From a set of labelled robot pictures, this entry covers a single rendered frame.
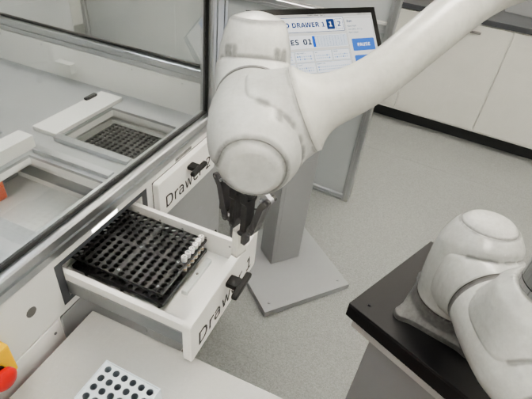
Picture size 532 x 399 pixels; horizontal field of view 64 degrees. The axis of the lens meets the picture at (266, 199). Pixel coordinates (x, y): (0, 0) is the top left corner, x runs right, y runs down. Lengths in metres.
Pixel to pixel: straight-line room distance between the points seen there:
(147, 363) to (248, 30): 0.66
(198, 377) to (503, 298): 0.57
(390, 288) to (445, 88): 2.67
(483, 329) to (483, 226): 0.20
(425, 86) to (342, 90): 3.16
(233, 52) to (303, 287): 1.58
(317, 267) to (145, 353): 1.33
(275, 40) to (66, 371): 0.72
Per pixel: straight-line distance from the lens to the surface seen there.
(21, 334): 0.94
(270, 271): 2.08
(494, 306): 0.78
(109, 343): 0.99
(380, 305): 1.04
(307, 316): 2.00
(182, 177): 1.17
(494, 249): 0.88
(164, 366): 0.94
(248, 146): 0.43
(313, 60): 1.54
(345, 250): 2.33
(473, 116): 3.66
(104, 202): 0.95
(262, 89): 0.47
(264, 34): 0.59
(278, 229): 1.96
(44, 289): 0.92
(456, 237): 0.90
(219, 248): 1.00
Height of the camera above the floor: 1.56
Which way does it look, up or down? 38 degrees down
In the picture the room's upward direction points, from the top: 7 degrees clockwise
